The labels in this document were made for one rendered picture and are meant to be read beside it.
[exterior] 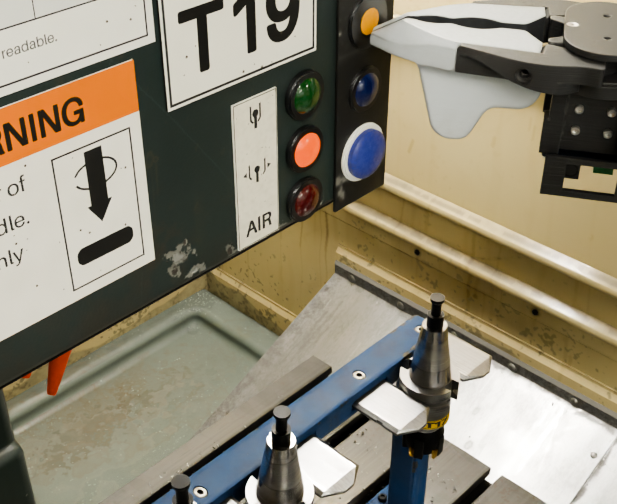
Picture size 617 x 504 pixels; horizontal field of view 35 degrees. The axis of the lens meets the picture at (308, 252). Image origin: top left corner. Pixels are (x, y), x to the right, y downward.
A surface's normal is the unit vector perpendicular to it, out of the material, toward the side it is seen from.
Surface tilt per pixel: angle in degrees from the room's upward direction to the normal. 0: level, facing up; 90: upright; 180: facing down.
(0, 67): 90
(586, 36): 0
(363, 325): 24
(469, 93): 90
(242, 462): 0
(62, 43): 90
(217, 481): 0
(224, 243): 90
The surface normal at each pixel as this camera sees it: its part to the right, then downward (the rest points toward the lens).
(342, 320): -0.29, -0.58
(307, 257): -0.69, 0.41
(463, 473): 0.00, -0.82
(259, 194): 0.72, 0.40
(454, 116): -0.29, 0.54
